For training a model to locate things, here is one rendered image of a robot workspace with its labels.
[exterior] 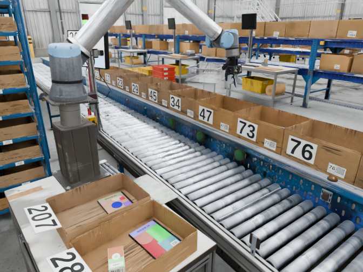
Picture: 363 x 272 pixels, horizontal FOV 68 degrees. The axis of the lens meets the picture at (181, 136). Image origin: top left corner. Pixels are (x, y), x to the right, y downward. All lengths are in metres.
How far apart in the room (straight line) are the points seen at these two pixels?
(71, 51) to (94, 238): 0.87
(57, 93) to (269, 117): 1.36
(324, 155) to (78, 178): 1.30
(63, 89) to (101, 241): 0.75
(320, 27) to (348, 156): 5.32
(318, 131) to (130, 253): 1.27
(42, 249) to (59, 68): 0.81
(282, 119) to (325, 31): 4.74
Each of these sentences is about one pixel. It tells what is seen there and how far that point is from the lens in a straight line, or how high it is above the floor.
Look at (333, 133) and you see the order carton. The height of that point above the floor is 1.00.
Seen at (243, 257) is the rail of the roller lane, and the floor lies 0.72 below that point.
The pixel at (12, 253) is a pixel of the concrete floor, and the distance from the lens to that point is 2.53.
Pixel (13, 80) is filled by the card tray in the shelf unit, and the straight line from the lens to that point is 2.45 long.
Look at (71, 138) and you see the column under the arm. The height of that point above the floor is 1.03.
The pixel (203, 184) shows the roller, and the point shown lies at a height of 0.74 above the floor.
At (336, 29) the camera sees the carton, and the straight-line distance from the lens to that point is 6.47.
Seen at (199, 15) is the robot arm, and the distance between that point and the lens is 1.63.
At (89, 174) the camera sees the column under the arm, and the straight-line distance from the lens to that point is 1.64.
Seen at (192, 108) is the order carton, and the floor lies 0.98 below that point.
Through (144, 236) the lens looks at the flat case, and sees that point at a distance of 1.18.
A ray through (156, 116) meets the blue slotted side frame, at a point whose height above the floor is 0.78.
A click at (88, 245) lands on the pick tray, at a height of 0.79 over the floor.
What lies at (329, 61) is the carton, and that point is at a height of 0.96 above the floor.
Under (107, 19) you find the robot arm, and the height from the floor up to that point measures 1.60.
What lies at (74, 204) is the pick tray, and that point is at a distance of 1.44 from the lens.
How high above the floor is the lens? 1.56
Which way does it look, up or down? 22 degrees down
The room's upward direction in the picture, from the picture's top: straight up
